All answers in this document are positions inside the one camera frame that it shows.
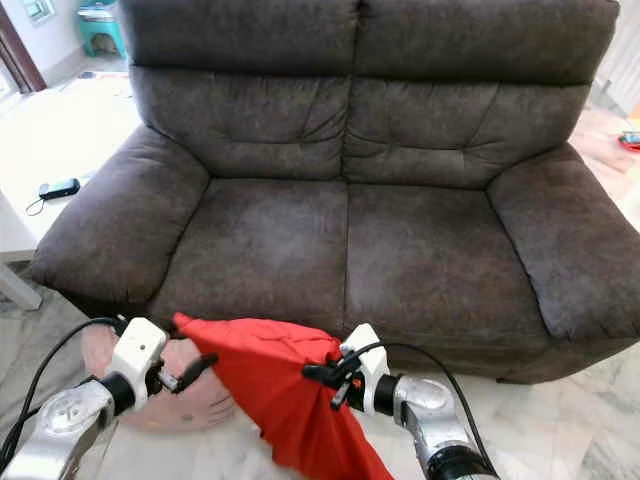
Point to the green plastic stool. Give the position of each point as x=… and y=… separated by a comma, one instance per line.
x=102, y=38

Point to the red pillow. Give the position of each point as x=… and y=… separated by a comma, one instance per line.
x=280, y=405

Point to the white blue folded cloth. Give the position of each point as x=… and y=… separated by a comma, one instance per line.
x=98, y=12

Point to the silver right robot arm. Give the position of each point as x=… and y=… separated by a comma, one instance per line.
x=435, y=410

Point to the brown door frame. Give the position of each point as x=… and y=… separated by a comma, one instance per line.
x=20, y=55

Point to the white coffee table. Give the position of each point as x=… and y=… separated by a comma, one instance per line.
x=30, y=160

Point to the small black device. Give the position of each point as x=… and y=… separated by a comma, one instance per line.
x=59, y=189

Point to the small red teal object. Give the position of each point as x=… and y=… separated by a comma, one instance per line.
x=630, y=140

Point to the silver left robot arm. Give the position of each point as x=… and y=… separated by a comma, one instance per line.
x=70, y=425

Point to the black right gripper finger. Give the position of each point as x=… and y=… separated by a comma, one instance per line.
x=342, y=397
x=323, y=372

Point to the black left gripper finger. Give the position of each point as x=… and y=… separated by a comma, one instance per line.
x=202, y=365

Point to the dark grey two-seat sofa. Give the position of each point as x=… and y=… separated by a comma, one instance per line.
x=380, y=245

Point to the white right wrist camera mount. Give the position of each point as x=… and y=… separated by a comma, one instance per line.
x=367, y=345

